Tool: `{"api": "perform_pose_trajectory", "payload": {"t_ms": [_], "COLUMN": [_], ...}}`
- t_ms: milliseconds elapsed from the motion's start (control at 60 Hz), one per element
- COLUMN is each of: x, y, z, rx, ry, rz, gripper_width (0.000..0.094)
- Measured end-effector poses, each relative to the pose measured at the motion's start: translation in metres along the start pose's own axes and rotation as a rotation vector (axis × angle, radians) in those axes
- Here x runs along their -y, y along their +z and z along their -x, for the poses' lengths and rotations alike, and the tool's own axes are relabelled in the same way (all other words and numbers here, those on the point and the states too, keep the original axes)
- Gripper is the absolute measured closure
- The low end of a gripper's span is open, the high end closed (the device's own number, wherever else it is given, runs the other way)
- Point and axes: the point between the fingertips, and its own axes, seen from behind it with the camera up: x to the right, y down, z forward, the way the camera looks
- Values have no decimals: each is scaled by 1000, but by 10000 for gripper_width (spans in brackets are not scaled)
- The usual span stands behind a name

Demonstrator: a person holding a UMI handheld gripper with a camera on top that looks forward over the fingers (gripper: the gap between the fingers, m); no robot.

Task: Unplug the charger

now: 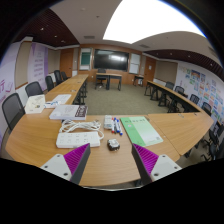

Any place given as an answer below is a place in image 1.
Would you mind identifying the large black wall screen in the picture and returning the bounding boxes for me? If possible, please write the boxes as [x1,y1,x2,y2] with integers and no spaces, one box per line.
[93,48,130,72]

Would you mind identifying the red whiteboard marker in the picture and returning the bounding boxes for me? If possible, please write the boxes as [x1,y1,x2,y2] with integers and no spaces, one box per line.
[110,116,116,134]

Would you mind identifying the white wall board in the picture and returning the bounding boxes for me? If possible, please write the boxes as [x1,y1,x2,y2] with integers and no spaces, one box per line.
[128,53,142,75]

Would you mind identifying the black swivel chair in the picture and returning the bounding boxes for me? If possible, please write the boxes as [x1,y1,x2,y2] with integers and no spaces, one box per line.
[95,68,108,89]

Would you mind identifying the bright ceiling light panel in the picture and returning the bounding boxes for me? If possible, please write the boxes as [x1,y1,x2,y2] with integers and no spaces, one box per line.
[102,0,207,45]

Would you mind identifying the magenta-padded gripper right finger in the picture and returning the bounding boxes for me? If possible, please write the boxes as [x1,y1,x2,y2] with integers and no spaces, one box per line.
[131,143,183,186]

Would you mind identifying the wooden desk with black legs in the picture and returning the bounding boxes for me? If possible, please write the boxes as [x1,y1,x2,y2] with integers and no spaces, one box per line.
[95,72,123,92]

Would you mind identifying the cream paper card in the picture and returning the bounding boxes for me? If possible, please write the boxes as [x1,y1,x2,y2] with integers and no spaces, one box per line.
[24,94,47,115]

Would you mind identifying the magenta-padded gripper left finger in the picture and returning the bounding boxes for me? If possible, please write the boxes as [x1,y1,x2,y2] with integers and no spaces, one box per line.
[39,143,92,185]

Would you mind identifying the row of black office chairs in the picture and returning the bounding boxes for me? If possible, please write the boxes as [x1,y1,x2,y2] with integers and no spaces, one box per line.
[164,80,224,163]
[1,69,71,133]

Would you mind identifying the white and maroon book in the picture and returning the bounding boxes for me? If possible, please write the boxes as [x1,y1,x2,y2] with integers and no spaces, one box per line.
[48,104,89,121]

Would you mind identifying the small wooden side table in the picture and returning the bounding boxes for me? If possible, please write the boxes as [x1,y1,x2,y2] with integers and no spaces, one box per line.
[133,74,145,87]

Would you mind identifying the purple wall banner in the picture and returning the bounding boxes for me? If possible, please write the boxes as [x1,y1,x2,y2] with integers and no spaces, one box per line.
[27,42,49,91]

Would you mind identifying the white remote control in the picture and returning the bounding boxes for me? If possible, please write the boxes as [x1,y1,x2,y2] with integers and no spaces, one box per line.
[103,114,114,131]

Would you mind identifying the green booklet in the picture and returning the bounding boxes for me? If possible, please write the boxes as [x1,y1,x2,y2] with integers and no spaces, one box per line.
[119,115,164,148]

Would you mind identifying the colourful wall posters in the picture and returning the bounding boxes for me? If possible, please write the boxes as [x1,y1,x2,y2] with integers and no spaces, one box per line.
[178,64,224,124]

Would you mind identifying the white power strip cable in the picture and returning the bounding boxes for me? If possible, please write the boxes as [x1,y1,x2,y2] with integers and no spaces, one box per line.
[58,119,105,141]

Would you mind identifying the dark grey charger block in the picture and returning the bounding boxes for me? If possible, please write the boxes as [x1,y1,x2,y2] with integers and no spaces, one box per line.
[106,138,121,152]

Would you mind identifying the blue whiteboard marker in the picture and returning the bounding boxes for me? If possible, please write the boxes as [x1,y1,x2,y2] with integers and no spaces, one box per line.
[117,119,124,137]
[115,117,121,134]

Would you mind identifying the green framed wall board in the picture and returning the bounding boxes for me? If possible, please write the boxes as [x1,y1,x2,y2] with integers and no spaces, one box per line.
[78,48,92,71]

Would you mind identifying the white paper sheets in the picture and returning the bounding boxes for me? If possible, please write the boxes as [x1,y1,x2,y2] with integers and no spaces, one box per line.
[44,93,72,109]

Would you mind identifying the long wooden conference table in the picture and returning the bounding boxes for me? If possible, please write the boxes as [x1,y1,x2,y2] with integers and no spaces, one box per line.
[144,80,203,114]
[44,73,90,105]

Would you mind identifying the white power strip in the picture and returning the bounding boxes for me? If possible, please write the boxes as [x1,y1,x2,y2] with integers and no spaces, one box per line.
[55,130,102,149]

